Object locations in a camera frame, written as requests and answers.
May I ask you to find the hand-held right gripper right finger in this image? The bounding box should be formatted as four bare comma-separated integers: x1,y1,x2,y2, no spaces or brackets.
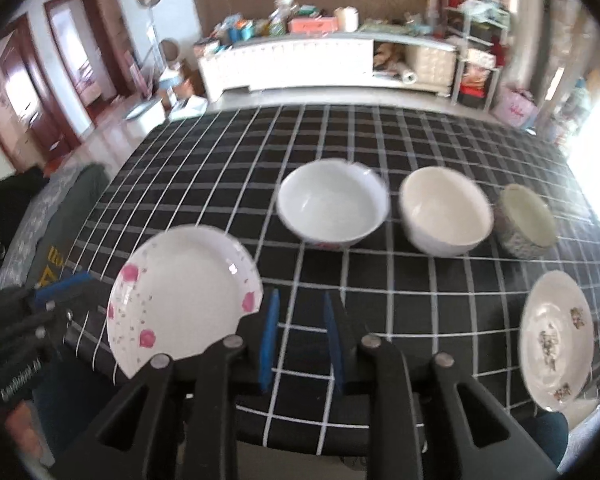
323,290,563,480

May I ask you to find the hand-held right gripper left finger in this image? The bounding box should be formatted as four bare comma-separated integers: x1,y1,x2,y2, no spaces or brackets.
55,288,281,480

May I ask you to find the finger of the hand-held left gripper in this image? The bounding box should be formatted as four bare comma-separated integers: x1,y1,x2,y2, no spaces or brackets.
0,272,92,318
0,307,73,361

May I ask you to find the pink floral white plate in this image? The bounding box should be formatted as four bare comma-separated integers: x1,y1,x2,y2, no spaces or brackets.
106,224,264,380

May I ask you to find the white bowl with pink print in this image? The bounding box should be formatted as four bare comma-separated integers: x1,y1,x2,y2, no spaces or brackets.
276,159,391,251

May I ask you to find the plain cream bowl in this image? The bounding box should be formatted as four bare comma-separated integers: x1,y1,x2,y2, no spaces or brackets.
399,166,495,257

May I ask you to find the brown floral white plate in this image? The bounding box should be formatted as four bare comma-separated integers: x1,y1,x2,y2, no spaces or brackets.
519,270,596,413

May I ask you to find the small grey patterned bowl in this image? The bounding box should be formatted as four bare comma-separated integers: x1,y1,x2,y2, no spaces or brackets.
495,183,558,260

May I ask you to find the dark green printed cloth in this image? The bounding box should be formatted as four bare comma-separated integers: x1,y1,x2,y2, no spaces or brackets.
27,164,113,293

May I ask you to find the person's left leg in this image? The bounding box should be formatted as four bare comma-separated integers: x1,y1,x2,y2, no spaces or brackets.
30,355,126,466

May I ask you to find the person's leg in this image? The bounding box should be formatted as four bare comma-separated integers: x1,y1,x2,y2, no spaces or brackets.
30,355,126,466
517,407,570,468

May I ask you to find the grey patterned blanket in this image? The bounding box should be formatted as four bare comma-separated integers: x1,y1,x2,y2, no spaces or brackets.
2,165,88,286

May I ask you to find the white stool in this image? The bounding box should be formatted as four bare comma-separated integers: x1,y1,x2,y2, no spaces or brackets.
124,99,167,137

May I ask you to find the black white checked tablecloth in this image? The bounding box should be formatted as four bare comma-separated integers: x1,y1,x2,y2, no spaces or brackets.
65,102,600,458

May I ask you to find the person's right leg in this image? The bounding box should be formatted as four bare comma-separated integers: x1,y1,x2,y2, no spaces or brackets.
517,407,570,468

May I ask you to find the white low cabinet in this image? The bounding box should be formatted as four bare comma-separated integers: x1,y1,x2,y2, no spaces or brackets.
197,32,458,101

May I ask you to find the red lidded storage box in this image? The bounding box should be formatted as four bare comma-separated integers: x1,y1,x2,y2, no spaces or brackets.
458,85,490,109

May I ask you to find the woven drawer basket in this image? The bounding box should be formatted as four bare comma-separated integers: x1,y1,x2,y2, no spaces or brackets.
405,42,457,95

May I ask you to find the pink gift bag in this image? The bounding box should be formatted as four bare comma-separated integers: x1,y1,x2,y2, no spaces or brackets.
492,85,539,127

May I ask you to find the pink box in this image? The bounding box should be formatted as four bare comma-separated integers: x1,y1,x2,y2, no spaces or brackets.
289,16,341,36

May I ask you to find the white shelf rack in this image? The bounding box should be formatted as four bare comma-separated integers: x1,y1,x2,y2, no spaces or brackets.
445,0,512,112

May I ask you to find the brown wooden door frame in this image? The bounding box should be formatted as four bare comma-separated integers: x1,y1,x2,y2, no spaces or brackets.
44,0,133,113
0,14,83,163

